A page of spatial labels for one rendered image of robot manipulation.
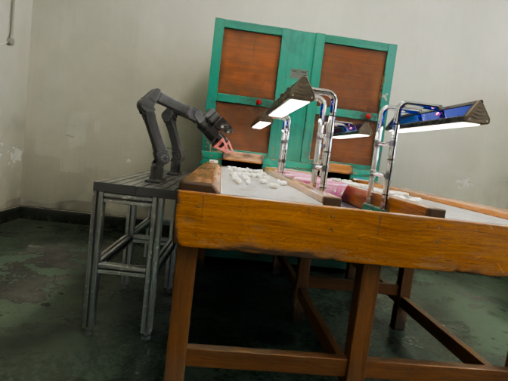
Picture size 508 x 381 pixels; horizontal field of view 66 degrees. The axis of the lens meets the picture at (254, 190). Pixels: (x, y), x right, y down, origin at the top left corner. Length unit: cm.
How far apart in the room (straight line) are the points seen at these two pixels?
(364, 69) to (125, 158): 226
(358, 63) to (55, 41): 270
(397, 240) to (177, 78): 300
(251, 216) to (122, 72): 303
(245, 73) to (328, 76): 62
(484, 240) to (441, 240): 14
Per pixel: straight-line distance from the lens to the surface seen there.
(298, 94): 121
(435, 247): 130
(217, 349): 132
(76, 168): 407
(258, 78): 300
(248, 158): 289
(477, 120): 143
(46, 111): 418
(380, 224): 121
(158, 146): 197
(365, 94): 316
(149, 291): 183
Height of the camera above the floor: 86
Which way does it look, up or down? 5 degrees down
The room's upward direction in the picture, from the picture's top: 7 degrees clockwise
